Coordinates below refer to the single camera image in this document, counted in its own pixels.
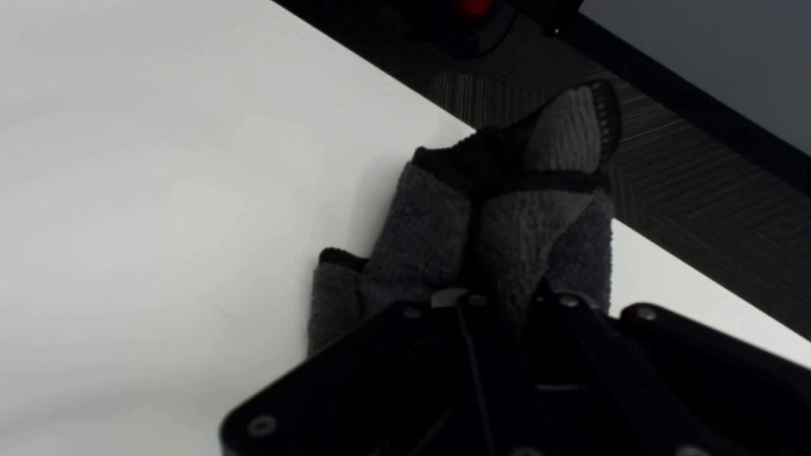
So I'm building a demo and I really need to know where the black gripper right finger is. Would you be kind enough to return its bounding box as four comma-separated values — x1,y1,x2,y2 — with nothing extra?
515,290,811,456

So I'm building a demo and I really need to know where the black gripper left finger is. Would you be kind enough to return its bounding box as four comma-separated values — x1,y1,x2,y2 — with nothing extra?
219,290,502,456

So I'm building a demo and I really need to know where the black towel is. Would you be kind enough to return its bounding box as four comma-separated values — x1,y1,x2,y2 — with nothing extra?
306,78,624,358

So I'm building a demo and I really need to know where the red button in black housing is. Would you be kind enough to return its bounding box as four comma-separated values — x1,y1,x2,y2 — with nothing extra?
438,0,518,59

